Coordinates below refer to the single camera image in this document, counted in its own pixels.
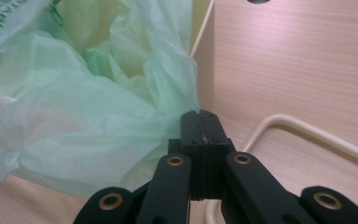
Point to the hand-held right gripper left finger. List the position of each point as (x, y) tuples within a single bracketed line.
[(191, 130)]

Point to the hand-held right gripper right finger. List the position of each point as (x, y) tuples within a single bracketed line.
[(213, 137)]

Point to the cream bin rim frame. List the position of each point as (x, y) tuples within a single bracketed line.
[(292, 123)]

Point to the green plastic bag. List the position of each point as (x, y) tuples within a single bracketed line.
[(74, 109)]

